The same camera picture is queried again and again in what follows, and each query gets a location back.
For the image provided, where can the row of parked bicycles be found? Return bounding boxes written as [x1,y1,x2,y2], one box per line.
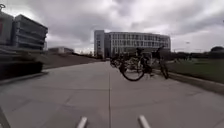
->
[109,46,171,82]

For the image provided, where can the grey concrete slab path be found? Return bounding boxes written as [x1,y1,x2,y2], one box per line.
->
[0,61,224,128]

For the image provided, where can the dark bush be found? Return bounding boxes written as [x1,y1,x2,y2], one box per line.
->
[209,45,224,55]

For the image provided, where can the robot's own part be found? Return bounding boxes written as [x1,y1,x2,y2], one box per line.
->
[76,116,89,128]
[138,114,152,128]

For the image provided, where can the pale glass-fronted building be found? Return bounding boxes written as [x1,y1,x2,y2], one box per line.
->
[93,29,172,60]

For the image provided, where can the grass lawn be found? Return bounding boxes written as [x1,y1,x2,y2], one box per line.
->
[165,58,224,84]

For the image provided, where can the grey multi-storey building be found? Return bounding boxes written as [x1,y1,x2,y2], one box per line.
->
[0,10,15,47]

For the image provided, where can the dark banded multi-storey building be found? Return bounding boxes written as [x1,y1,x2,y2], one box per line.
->
[12,13,49,52]

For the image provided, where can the low grey building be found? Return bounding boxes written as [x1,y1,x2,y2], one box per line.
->
[47,46,75,55]

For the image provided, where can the wide concrete steps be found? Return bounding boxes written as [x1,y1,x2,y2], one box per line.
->
[34,53,102,70]

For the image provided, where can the grey concrete kerb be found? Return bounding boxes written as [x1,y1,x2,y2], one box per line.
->
[0,71,50,86]
[151,68,224,96]

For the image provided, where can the dark hedge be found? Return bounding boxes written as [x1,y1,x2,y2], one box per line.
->
[0,59,44,81]
[169,51,224,61]

